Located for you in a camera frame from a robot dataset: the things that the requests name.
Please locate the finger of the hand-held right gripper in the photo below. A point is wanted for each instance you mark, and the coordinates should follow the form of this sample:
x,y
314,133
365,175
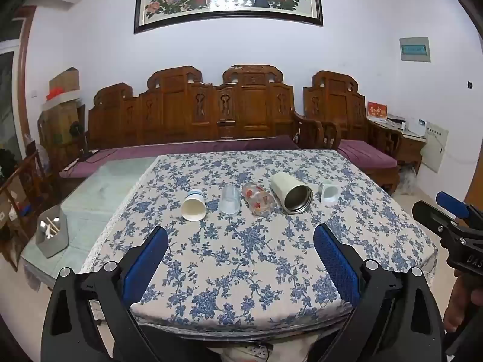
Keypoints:
x,y
430,215
452,203

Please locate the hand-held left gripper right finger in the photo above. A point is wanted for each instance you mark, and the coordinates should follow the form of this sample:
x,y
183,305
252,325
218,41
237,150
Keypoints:
x,y
336,262

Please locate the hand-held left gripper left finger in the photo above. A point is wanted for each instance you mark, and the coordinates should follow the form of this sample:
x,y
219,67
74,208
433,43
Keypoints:
x,y
145,262

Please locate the small white square cup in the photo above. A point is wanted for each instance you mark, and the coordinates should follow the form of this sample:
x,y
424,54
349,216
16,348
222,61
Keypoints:
x,y
329,193

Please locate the white paper cup blue stripes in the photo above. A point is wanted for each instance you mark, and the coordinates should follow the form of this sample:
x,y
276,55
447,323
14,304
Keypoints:
x,y
194,207

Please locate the cream steel tumbler cup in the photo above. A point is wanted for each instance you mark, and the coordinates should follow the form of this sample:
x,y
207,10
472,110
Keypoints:
x,y
292,192

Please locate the glass cup red floral print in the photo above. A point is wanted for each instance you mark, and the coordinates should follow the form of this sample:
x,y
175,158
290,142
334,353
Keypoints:
x,y
258,200

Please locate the clear plastic cup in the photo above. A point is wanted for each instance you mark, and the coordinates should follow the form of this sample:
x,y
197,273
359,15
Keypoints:
x,y
230,201

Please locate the person's right hand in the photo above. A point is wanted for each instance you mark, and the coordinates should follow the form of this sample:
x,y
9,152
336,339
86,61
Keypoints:
x,y
456,301

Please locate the clear plastic bag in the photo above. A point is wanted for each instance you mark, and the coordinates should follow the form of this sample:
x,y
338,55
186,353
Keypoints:
x,y
407,181

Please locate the white metal distribution box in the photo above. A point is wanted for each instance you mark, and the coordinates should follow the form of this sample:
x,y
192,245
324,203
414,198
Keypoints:
x,y
436,147

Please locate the wooden side table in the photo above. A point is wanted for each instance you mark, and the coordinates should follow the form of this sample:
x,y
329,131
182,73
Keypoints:
x,y
411,151

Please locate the purple armchair cushion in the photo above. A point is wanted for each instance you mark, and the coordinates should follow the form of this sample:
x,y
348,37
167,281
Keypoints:
x,y
366,154

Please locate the grey utensil holder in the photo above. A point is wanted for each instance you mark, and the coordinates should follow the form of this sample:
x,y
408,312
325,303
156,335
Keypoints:
x,y
53,245

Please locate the blue floral tablecloth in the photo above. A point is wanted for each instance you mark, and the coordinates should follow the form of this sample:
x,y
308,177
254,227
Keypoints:
x,y
241,264

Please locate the wooden chopstick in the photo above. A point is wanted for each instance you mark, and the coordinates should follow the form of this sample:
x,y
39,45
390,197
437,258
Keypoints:
x,y
53,229
48,224

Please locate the white device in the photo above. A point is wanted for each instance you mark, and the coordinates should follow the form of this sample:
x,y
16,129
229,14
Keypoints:
x,y
396,121

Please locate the purple sofa cushion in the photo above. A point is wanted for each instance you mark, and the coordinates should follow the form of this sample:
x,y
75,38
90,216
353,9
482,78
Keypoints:
x,y
181,151

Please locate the red gift box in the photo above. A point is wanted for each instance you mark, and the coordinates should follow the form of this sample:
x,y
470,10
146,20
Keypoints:
x,y
377,110

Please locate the white power strip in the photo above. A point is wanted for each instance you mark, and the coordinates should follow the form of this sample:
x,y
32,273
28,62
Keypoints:
x,y
257,350

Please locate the carved wooden armchair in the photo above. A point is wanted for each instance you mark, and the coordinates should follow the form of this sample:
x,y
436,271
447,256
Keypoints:
x,y
339,113

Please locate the wooden chair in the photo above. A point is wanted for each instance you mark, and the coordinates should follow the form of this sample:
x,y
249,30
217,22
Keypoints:
x,y
22,196

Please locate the black fan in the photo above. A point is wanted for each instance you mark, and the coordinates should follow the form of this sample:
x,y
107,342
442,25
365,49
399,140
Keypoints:
x,y
77,132

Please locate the large cardboard box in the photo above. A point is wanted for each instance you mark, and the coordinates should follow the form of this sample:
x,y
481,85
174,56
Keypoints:
x,y
60,128

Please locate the carved wooden sofa bench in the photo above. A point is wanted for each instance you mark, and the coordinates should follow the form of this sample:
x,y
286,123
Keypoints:
x,y
211,109

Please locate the red plastic item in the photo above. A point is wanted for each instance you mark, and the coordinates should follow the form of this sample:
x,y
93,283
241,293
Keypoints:
x,y
55,92

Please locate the small cardboard box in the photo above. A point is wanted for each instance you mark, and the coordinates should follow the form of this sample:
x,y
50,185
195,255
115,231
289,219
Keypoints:
x,y
65,81

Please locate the grey wall panel box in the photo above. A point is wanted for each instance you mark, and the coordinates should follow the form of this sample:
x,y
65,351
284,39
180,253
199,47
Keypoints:
x,y
415,49

